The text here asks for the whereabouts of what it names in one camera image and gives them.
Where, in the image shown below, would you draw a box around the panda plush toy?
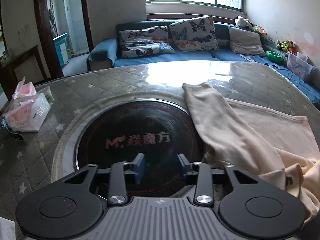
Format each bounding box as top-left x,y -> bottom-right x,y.
234,16 -> 254,29

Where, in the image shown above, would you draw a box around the clear plastic storage box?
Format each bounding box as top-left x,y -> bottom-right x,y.
286,52 -> 315,82

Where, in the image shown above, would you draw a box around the blue sofa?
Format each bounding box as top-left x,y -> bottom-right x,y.
87,22 -> 319,106

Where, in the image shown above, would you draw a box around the colourful plush toys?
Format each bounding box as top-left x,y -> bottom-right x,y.
276,40 -> 296,54

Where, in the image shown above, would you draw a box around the blue small cabinet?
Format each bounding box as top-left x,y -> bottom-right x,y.
53,33 -> 70,67

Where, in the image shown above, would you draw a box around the dark wooden side table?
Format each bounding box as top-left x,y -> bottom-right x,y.
1,46 -> 48,101

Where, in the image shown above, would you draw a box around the pink tissue pack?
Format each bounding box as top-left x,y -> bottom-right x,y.
2,77 -> 51,132

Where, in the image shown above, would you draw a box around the black round induction cooktop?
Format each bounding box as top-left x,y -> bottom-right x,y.
74,100 -> 204,197

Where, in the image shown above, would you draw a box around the butterfly pillow upright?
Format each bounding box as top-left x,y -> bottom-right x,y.
169,16 -> 219,52

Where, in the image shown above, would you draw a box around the grey plain cushion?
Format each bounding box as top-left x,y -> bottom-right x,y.
228,27 -> 266,57

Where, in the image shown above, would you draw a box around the cream beige sweatshirt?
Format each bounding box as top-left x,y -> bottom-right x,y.
183,83 -> 319,221

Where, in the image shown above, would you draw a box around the green bowl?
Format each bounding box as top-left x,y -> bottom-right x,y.
266,50 -> 283,63

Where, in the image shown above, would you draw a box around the butterfly pillow lying flat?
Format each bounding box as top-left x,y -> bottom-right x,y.
118,25 -> 175,59

